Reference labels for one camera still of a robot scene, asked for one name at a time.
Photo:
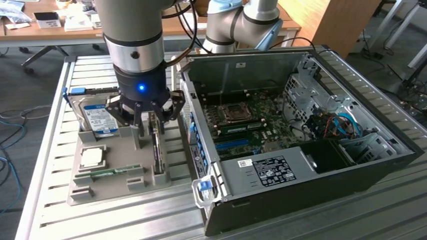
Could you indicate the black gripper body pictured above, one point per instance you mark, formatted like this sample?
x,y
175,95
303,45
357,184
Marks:
x,y
143,85

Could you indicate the green black graphics card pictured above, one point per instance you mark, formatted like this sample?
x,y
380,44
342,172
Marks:
x,y
158,150

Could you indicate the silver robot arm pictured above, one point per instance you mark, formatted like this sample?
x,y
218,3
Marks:
x,y
134,25

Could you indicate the hard disk blue label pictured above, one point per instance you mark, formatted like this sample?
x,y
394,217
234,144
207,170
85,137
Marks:
x,y
94,117

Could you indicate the blue card retention latch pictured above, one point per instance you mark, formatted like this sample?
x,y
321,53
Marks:
x,y
205,163
193,122
201,150
197,138

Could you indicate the metal CPU socket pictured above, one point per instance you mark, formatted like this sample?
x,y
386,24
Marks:
x,y
234,112

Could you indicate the silver CPU chip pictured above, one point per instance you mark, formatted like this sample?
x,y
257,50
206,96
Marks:
x,y
91,157

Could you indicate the grey parts rack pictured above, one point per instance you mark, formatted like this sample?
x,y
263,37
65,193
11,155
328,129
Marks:
x,y
127,160

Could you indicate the green RAM stick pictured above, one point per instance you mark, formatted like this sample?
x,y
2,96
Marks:
x,y
241,128
110,172

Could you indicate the blue expansion slot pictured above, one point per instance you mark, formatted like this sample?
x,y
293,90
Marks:
x,y
231,145

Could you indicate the small white labelled box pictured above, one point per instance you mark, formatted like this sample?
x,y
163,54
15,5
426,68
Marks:
x,y
95,22

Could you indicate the white paper sheet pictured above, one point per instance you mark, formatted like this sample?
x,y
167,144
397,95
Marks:
x,y
201,25

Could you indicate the wide white box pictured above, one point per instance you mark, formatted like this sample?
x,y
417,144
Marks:
x,y
78,25

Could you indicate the silver chipset heatsink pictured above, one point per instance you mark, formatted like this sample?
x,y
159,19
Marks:
x,y
271,148

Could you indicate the green motherboard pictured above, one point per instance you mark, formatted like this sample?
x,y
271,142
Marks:
x,y
281,135

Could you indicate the grey power supply unit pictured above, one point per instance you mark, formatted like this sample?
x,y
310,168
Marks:
x,y
241,175

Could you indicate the brown cardboard box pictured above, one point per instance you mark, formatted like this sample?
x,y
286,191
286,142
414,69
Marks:
x,y
202,8

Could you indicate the wooden office desk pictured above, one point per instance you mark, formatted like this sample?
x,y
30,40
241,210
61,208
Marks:
x,y
41,35
291,26

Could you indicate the white box black lid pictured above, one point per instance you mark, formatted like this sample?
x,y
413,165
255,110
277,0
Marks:
x,y
49,23

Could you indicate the metal drive cage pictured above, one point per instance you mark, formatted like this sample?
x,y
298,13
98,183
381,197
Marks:
x,y
310,98

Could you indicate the white paper tag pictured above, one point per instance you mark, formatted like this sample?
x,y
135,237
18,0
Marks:
x,y
17,26

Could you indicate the clear plastic bag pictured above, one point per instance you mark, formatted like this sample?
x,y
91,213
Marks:
x,y
15,16

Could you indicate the black plastic shroud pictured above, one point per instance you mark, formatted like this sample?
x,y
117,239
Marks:
x,y
328,157

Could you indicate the black grey PC case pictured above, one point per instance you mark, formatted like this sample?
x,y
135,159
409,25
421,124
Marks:
x,y
301,200

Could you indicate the wooden cabinet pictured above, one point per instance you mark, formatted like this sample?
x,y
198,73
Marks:
x,y
334,25

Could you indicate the grey drive tray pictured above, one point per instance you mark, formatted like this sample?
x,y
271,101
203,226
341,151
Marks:
x,y
370,150

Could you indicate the black plastic bracket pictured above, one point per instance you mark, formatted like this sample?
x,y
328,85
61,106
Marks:
x,y
317,125

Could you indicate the white table frame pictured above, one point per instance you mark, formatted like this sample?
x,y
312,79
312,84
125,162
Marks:
x,y
401,26

